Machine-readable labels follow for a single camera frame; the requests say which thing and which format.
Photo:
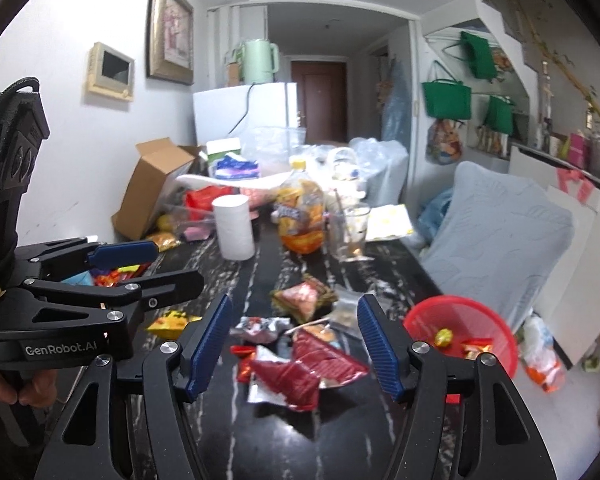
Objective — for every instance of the orange white plastic bag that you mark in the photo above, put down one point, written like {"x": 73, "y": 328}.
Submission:
{"x": 545, "y": 365}

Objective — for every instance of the pink gift box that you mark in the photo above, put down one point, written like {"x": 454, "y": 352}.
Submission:
{"x": 577, "y": 152}

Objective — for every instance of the rolled bubble wrap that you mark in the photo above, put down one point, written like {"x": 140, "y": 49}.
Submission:
{"x": 395, "y": 105}

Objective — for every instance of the white refrigerator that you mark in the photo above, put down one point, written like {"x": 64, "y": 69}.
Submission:
{"x": 275, "y": 110}

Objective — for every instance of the clear plastic container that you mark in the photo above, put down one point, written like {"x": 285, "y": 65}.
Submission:
{"x": 272, "y": 145}

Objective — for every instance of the clear plastic bags heap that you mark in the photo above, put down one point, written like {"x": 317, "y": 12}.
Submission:
{"x": 380, "y": 160}

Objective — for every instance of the cream wall panel box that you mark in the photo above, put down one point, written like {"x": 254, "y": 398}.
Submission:
{"x": 112, "y": 67}

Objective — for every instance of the pink ribbon bow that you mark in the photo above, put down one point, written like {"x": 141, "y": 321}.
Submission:
{"x": 575, "y": 182}

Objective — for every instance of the yellow white paper sheet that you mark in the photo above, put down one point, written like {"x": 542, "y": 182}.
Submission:
{"x": 390, "y": 222}

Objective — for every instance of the white tray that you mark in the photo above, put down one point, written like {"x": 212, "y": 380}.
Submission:
{"x": 200, "y": 181}

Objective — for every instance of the clear glass cup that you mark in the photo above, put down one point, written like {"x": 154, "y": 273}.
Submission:
{"x": 347, "y": 232}

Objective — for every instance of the bamboo pole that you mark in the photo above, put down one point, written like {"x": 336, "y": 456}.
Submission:
{"x": 570, "y": 75}

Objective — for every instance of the gold wrapped candy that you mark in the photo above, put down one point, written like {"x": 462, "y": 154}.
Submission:
{"x": 444, "y": 336}

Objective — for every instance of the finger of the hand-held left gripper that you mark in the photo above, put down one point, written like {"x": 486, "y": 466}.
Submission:
{"x": 180, "y": 285}
{"x": 122, "y": 254}

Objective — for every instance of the grey leaf-pattern covered chair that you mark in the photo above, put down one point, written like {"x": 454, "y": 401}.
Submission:
{"x": 495, "y": 240}

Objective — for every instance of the orange wrapped snack packet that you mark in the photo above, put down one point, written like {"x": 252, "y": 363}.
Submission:
{"x": 302, "y": 297}

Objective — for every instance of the green white carton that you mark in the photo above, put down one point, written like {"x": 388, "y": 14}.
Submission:
{"x": 222, "y": 147}

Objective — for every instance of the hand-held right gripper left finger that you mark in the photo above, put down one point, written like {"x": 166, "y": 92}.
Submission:
{"x": 212, "y": 345}

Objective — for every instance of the orange drink bottle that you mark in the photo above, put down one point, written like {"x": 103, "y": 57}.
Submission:
{"x": 300, "y": 210}

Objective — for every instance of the lollipop stick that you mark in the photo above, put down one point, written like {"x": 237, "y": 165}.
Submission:
{"x": 310, "y": 326}

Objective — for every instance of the red candy packet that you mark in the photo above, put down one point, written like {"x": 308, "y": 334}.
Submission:
{"x": 476, "y": 348}

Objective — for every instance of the pale green kettle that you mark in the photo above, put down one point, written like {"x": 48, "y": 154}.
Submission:
{"x": 255, "y": 62}

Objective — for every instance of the green tote bag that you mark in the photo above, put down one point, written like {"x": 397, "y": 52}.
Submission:
{"x": 477, "y": 55}
{"x": 500, "y": 115}
{"x": 447, "y": 100}

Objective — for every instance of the framed wall picture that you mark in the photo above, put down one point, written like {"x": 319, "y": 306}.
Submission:
{"x": 172, "y": 25}

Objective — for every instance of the golden snack packet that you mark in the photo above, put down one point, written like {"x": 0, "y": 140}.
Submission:
{"x": 162, "y": 241}

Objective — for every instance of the red plastic basket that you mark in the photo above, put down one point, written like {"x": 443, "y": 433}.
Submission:
{"x": 460, "y": 315}

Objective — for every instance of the colourful hanging bag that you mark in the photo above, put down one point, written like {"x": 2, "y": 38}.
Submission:
{"x": 442, "y": 142}

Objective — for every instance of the pile of colourful candies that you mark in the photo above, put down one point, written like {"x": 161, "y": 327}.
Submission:
{"x": 112, "y": 276}

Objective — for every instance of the brown door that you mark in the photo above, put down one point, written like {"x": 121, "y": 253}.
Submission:
{"x": 325, "y": 100}

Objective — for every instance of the yellow snack packet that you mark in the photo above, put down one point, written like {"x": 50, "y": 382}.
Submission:
{"x": 167, "y": 325}

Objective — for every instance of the brown cardboard box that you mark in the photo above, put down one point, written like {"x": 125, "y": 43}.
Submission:
{"x": 145, "y": 190}

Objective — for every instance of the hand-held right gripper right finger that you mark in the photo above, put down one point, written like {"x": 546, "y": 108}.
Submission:
{"x": 377, "y": 350}

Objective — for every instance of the person's left hand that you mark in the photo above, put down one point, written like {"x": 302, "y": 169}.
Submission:
{"x": 17, "y": 390}

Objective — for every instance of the blue tissue pack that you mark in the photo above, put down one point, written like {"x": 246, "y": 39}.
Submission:
{"x": 235, "y": 167}

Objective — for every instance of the white snack packet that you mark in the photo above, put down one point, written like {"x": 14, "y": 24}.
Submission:
{"x": 260, "y": 327}

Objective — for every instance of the bright red packet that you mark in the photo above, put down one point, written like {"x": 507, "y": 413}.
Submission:
{"x": 205, "y": 200}

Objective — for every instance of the clear plastic packet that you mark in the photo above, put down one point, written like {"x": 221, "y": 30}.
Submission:
{"x": 347, "y": 312}

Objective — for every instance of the white cabinet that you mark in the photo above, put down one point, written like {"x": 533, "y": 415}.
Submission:
{"x": 580, "y": 260}

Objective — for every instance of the white paper roll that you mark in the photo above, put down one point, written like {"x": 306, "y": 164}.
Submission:
{"x": 232, "y": 227}

